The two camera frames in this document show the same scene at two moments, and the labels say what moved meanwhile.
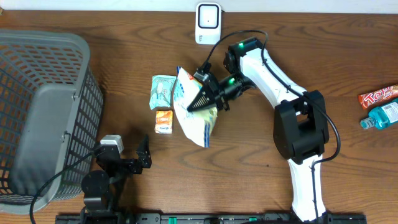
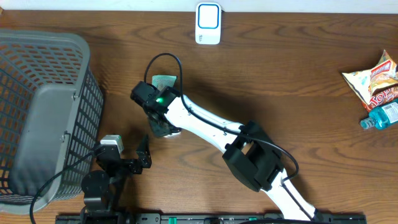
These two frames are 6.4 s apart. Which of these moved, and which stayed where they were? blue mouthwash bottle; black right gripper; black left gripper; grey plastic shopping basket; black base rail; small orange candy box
Moved: black right gripper; small orange candy box
Stayed: blue mouthwash bottle; black left gripper; grey plastic shopping basket; black base rail
